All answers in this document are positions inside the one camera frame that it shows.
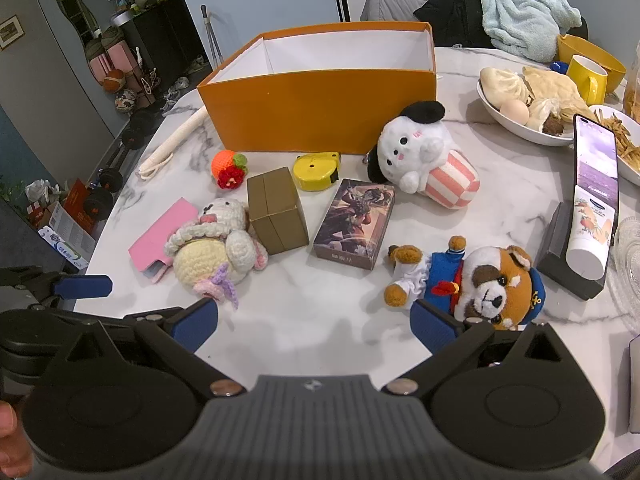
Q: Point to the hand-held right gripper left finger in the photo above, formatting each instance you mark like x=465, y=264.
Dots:
x=196, y=326

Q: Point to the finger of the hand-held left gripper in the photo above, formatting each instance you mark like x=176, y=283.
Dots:
x=82, y=286

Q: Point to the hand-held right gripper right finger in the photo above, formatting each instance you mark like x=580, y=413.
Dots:
x=434, y=329

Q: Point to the cream crochet sheep doll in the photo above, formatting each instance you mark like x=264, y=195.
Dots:
x=220, y=247

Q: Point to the pink wallet case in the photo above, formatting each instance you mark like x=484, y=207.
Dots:
x=160, y=240

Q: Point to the illustrated card box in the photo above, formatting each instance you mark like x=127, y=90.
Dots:
x=355, y=225

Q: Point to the gold cardboard box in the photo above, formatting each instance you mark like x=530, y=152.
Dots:
x=277, y=210

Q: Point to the yellow tape measure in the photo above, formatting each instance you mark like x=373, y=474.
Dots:
x=315, y=172

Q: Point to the orange cardboard box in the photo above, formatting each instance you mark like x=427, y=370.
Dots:
x=320, y=110

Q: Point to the person's left hand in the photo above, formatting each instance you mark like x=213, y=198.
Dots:
x=9, y=442

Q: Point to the cardboard boxes pile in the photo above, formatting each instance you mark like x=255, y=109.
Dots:
x=62, y=225

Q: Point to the black dumbbell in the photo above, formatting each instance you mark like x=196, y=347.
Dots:
x=102, y=182
x=135, y=132

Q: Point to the black rectangular box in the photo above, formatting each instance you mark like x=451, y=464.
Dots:
x=562, y=260

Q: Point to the orange crochet fruit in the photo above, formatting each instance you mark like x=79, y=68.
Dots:
x=229, y=170

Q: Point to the white rolled cloth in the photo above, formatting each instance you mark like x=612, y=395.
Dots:
x=172, y=142

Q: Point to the white cream tube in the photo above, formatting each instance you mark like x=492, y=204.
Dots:
x=590, y=240

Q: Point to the dark worn ball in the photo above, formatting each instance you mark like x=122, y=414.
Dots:
x=125, y=101

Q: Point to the glass dish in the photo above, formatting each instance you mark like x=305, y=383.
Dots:
x=629, y=270

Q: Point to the orange basketball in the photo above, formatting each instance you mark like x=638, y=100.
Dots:
x=114, y=80

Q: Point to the white food bowl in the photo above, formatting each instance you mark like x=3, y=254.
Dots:
x=520, y=130

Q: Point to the brown egg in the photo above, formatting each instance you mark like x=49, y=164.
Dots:
x=514, y=111

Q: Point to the smartphone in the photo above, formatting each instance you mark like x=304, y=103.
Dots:
x=595, y=160

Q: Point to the steamed bun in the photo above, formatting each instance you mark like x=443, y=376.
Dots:
x=502, y=85

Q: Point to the black cabinet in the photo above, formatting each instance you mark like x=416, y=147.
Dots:
x=165, y=40

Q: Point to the white bowl of fries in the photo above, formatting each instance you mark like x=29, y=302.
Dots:
x=622, y=145

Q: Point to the small framed picture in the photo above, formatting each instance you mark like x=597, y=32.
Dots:
x=10, y=31

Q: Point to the grey crutch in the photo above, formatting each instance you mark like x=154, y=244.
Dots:
x=212, y=35

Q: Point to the blue lid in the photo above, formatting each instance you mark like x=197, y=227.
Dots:
x=557, y=66

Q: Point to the yellow mug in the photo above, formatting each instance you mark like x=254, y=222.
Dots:
x=590, y=80

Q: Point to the black jacket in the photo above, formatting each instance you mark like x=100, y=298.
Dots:
x=450, y=10

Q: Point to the yellow bowl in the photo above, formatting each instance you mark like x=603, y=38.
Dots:
x=607, y=55

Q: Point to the light blue fleece blanket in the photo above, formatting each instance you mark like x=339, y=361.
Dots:
x=525, y=15

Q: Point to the wavy wall mirror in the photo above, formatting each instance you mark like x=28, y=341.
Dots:
x=75, y=7

